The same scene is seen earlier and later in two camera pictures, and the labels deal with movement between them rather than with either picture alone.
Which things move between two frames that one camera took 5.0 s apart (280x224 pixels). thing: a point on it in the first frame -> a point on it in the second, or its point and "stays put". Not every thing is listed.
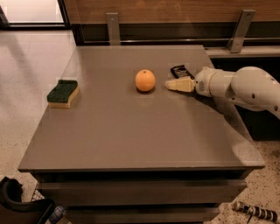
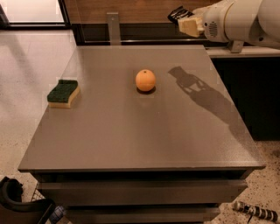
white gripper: [201, 81] -> [215, 24]
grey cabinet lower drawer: [141, 214] stays put
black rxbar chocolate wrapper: [181, 71] -> [179, 12]
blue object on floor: [57, 214] stays put
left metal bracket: [114, 29] stays put
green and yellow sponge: [61, 96] stays put
